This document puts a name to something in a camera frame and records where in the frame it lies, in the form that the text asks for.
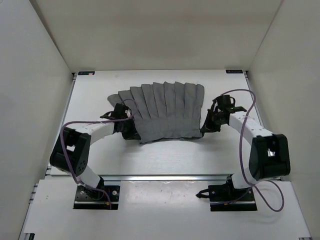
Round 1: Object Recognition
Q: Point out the dark label sticker right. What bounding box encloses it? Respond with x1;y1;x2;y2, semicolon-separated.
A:
225;69;243;74

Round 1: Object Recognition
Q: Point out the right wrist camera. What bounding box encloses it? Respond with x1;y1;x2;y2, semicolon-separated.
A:
212;94;247;114

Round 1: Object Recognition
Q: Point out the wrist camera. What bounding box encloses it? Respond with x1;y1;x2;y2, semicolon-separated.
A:
100;103;132;121
212;94;247;114

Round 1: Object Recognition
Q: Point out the aluminium table edge rail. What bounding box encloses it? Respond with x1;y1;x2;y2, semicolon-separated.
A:
47;174;281;182

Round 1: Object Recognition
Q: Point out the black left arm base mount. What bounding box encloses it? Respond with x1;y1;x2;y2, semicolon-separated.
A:
73;181;121;210

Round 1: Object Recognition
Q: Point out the dark label sticker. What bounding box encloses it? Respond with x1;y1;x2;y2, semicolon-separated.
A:
225;69;243;74
77;71;95;76

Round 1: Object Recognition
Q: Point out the dark label sticker left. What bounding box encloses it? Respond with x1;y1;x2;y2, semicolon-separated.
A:
77;71;95;76

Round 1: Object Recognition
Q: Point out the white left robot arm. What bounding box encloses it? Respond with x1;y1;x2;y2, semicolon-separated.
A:
49;117;136;199

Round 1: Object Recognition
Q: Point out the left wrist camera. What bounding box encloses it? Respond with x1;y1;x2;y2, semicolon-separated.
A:
100;103;132;121

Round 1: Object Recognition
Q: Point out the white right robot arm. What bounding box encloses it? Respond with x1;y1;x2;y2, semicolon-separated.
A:
200;107;291;200

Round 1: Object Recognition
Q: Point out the grey pleated skirt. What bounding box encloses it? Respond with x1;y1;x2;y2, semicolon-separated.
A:
107;82;205;144

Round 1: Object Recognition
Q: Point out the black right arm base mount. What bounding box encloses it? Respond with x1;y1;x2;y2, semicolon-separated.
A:
195;183;258;212

